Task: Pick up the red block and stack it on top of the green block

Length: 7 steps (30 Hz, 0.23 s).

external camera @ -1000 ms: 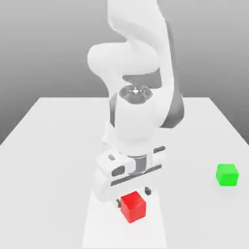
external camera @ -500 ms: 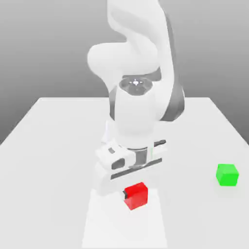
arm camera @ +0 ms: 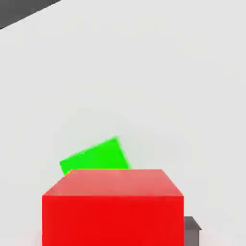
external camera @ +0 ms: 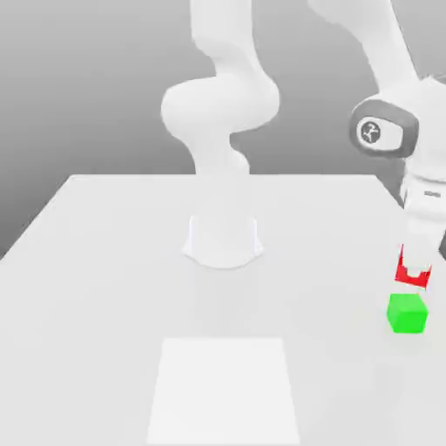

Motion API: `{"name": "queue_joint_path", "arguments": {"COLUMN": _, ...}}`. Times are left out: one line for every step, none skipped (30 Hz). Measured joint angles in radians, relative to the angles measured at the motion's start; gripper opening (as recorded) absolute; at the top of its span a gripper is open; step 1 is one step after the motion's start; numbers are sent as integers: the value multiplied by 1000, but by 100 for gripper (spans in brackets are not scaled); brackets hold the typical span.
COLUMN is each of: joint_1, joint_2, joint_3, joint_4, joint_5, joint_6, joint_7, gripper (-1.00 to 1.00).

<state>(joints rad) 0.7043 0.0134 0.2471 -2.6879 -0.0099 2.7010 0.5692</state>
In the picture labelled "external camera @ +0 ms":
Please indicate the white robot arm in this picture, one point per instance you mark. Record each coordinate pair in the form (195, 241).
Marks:
(223, 104)

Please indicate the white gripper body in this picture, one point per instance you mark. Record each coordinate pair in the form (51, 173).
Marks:
(427, 204)

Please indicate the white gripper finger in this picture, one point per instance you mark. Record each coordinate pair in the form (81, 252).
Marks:
(420, 244)

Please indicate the small red cube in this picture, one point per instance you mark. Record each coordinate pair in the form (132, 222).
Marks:
(404, 276)

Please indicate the small green cube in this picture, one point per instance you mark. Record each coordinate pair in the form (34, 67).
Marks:
(407, 315)

